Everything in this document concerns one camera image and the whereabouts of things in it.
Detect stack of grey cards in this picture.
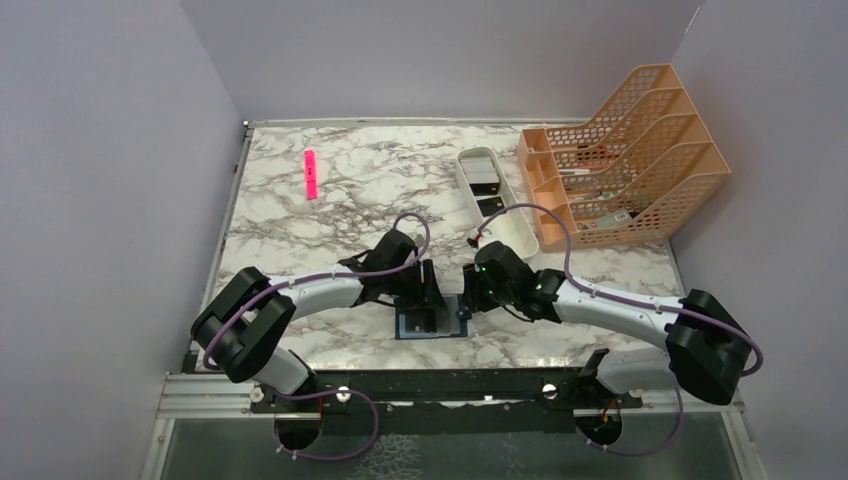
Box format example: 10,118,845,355
459,156,501,196

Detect aluminium frame rail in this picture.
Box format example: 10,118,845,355
157,374,747,418

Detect black credit card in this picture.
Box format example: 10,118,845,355
403,312,438,333

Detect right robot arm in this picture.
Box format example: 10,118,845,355
463,241,754,407

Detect pink highlighter marker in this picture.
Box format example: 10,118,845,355
304,149,318,200

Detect orange mesh file organizer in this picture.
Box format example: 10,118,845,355
516,64,731,252

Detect white oblong plastic tray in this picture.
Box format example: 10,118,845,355
455,147,539,260

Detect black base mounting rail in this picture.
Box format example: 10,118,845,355
248,368,644,415

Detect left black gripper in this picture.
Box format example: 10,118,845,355
384,259,447,316

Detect pens in organizer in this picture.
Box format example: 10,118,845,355
559,167,650,230

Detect loose black VIP card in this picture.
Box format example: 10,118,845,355
476,196,505,218

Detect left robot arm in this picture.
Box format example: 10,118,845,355
191,229,446,411

